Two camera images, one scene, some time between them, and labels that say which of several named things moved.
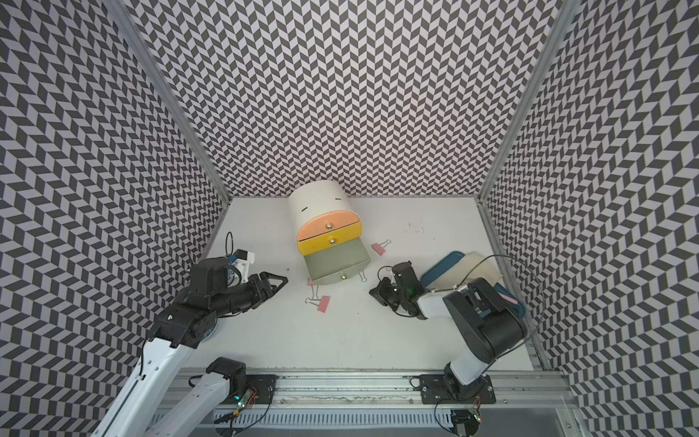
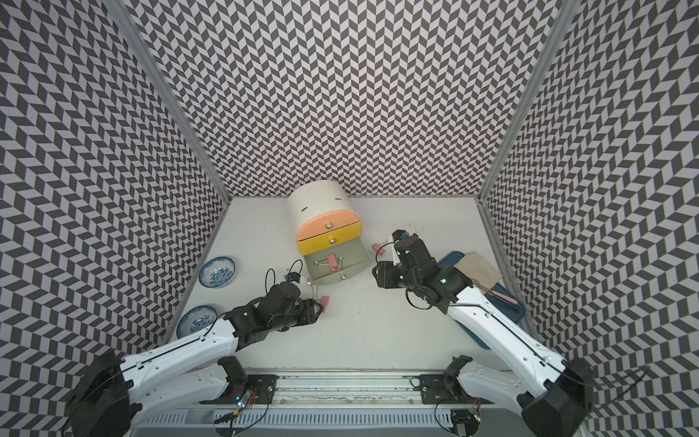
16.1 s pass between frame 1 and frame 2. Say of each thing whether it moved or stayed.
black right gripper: moved
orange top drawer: stayed
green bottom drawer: stayed
